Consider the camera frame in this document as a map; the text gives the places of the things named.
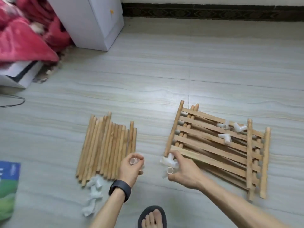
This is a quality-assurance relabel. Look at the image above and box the white box cabinet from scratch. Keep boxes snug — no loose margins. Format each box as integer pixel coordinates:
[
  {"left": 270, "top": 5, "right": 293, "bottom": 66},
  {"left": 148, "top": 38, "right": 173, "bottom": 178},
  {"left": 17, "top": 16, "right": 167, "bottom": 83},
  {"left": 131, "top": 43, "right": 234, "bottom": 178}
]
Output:
[{"left": 46, "top": 0, "right": 125, "bottom": 51}]

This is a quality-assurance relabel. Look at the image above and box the green cardboard box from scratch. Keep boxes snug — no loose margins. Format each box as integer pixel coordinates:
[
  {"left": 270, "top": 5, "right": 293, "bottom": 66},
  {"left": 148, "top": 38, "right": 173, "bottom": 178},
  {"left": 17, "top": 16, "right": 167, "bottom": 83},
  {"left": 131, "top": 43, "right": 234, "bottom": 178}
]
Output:
[{"left": 0, "top": 161, "right": 21, "bottom": 221}]

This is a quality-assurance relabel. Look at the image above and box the wire clothes hanger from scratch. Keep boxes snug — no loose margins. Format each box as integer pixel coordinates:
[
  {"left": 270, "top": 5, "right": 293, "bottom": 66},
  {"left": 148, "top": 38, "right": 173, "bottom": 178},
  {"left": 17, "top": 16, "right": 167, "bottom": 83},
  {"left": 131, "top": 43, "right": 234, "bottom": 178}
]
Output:
[{"left": 0, "top": 95, "right": 25, "bottom": 108}]

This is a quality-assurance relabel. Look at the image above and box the black smartwatch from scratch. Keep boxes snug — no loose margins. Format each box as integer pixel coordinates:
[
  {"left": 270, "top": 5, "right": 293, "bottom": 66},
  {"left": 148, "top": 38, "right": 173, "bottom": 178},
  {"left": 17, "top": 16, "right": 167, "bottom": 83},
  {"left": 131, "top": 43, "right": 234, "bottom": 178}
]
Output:
[{"left": 108, "top": 179, "right": 132, "bottom": 202}]

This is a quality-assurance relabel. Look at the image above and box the pile of wooden dowels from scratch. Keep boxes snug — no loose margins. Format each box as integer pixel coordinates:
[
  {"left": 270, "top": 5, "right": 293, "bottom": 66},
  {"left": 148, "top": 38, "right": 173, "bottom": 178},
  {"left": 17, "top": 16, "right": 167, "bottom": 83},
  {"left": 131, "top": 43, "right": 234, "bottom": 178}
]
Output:
[{"left": 76, "top": 111, "right": 138, "bottom": 187}]

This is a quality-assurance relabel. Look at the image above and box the person's left hand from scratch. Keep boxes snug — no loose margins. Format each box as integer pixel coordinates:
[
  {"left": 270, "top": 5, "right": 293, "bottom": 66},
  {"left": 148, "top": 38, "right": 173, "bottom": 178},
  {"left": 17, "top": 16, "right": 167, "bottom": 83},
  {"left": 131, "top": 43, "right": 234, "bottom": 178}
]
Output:
[{"left": 117, "top": 152, "right": 145, "bottom": 188}]

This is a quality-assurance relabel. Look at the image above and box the red fleece blanket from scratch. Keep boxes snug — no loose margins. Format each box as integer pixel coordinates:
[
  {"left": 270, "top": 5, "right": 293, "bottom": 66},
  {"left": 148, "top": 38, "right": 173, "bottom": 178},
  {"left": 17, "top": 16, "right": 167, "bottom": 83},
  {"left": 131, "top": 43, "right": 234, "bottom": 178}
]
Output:
[{"left": 0, "top": 0, "right": 72, "bottom": 62}]

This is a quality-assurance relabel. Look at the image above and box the person's black sandal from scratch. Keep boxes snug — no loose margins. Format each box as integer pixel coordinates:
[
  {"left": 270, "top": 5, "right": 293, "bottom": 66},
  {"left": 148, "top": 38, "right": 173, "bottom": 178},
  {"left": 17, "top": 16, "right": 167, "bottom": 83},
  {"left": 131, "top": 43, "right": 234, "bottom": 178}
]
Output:
[{"left": 138, "top": 206, "right": 168, "bottom": 228}]

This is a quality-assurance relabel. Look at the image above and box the person's right forearm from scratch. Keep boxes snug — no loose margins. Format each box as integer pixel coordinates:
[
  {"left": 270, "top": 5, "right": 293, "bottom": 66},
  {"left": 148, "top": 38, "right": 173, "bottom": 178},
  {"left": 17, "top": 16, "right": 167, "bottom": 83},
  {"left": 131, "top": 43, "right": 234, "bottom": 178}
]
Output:
[{"left": 197, "top": 175, "right": 290, "bottom": 228}]

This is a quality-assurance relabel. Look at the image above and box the slatted wooden shelf panel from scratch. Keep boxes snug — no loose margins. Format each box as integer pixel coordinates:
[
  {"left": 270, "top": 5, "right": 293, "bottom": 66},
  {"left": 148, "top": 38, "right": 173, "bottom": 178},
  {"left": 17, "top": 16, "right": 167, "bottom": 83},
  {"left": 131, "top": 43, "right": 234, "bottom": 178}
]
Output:
[{"left": 164, "top": 100, "right": 271, "bottom": 201}]

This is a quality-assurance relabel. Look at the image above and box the flat white box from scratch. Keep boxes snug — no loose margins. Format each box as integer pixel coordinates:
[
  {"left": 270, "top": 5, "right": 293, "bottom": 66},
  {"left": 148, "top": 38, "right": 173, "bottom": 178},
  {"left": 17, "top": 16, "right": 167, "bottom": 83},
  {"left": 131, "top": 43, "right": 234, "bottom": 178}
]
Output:
[{"left": 0, "top": 60, "right": 44, "bottom": 88}]

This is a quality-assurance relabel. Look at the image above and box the person's left forearm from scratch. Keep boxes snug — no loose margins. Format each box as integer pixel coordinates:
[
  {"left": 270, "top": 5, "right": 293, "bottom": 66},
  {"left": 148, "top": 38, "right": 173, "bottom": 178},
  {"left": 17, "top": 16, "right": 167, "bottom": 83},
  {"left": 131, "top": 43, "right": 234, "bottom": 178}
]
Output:
[{"left": 90, "top": 190, "right": 126, "bottom": 228}]

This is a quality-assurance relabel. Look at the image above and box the person's right hand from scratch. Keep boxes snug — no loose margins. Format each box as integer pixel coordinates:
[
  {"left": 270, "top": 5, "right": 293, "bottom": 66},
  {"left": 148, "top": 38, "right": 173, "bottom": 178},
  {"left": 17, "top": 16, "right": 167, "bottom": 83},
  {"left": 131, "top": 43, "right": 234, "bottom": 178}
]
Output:
[{"left": 167, "top": 150, "right": 206, "bottom": 190}]

